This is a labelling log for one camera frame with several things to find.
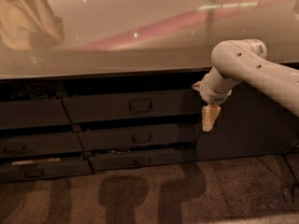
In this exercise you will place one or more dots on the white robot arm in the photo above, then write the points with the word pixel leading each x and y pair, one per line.
pixel 236 61

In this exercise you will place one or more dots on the dark cabinet door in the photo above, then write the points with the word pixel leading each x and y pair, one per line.
pixel 250 124

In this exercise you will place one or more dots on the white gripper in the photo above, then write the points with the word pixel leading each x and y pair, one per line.
pixel 210 93

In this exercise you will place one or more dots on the dark drawer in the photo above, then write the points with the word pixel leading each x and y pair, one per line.
pixel 136 159
pixel 44 170
pixel 29 114
pixel 39 144
pixel 140 136
pixel 132 105

